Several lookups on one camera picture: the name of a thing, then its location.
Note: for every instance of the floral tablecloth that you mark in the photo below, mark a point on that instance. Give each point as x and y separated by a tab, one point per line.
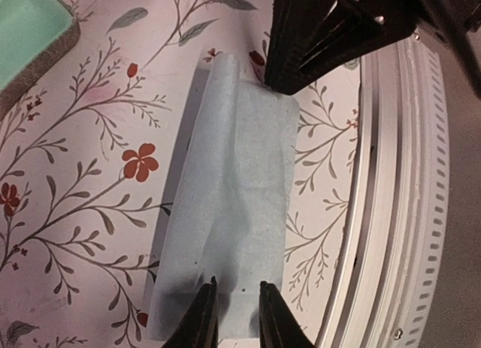
88	157

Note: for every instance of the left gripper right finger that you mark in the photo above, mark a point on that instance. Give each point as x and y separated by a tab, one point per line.
278	327

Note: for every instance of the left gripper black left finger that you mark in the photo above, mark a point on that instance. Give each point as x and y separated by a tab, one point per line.
199	327

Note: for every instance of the front aluminium rail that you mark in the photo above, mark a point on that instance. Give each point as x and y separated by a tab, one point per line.
392	246

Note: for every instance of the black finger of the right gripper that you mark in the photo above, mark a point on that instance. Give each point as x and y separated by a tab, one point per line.
310	38

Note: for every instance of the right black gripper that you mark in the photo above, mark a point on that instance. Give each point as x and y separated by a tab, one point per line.
443	14

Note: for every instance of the grey glasses case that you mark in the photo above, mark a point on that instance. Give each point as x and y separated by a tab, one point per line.
35	35

